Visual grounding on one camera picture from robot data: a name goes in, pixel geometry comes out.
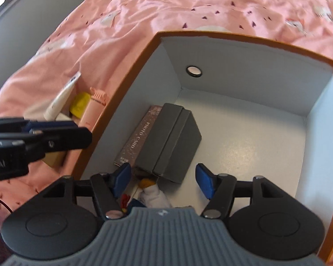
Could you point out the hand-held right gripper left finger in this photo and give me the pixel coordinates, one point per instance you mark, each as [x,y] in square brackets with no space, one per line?
[122,177]

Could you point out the orange cardboard box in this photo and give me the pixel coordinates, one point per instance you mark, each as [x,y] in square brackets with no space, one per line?
[252,144]

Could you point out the yellow round sponge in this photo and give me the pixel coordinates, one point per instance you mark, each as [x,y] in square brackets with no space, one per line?
[80,104]

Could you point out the glittery card box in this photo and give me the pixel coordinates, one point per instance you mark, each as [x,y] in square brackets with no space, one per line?
[133,141]

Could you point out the small white box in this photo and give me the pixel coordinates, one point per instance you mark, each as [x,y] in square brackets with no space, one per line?
[62,117]

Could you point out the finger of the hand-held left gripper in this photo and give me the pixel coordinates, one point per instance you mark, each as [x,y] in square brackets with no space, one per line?
[69,140]
[50,124]

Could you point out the pink printed blanket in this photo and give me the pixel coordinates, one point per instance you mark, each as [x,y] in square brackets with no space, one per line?
[127,19]

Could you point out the brown box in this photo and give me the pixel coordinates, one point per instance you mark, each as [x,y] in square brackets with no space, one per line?
[57,159]

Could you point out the pink bottle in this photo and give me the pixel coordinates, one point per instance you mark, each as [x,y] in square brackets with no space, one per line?
[91,113]

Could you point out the dark grey box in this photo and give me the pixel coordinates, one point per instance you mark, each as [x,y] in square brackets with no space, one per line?
[169,144]

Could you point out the cream cosmetic tube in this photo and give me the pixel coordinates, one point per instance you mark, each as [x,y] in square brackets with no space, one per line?
[59,99]

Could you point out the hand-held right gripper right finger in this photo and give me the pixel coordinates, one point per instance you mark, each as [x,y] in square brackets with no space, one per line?
[204,180]

